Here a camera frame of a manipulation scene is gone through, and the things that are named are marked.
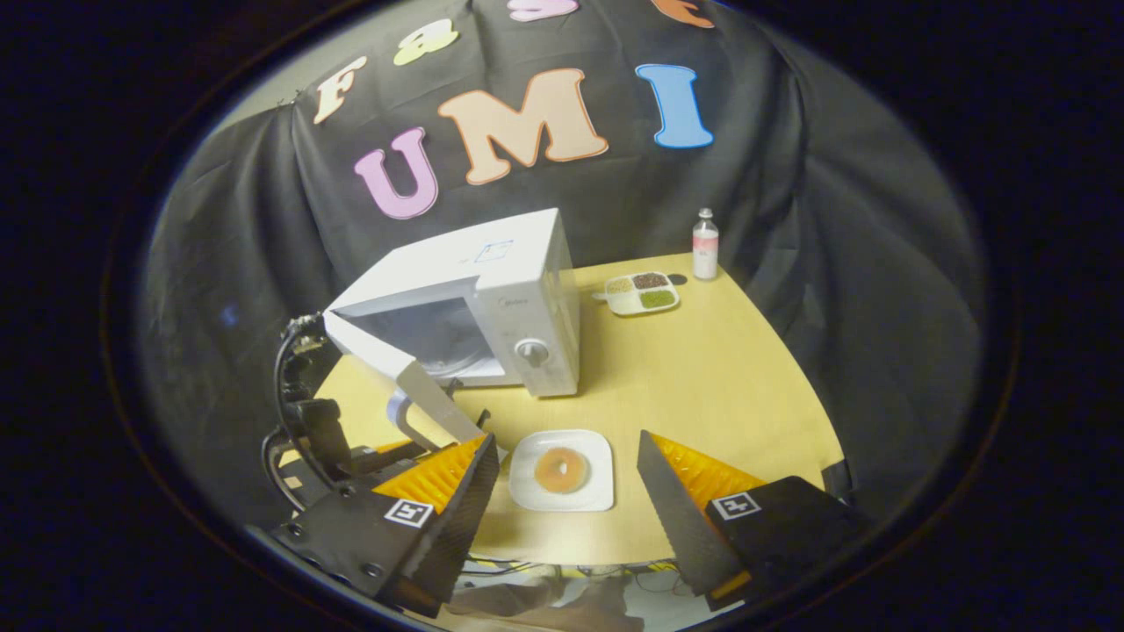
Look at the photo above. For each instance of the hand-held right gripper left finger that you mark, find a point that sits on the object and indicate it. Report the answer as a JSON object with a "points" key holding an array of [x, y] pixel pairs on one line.
{"points": [[461, 527]]}

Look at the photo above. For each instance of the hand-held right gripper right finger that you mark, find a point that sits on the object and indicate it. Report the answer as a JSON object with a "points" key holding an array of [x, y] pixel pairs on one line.
{"points": [[672, 518]]}

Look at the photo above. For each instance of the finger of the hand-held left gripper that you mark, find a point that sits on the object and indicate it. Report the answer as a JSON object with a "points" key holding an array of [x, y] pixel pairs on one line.
{"points": [[395, 450]]}

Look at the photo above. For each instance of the white microwave oven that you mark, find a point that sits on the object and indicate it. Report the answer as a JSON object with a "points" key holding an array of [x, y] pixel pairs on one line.
{"points": [[527, 290]]}

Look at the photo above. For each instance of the white square plate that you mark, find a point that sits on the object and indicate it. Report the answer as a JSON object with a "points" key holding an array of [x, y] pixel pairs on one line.
{"points": [[527, 493]]}

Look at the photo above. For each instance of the sectioned white tray with grains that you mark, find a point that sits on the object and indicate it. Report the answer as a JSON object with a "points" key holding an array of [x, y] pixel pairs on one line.
{"points": [[620, 304]]}

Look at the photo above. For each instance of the small clear bottle pink label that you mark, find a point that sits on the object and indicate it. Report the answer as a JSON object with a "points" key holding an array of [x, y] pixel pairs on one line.
{"points": [[705, 250]]}

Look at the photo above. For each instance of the black bracket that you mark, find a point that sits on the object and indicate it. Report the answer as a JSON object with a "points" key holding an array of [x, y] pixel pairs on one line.
{"points": [[839, 481]]}

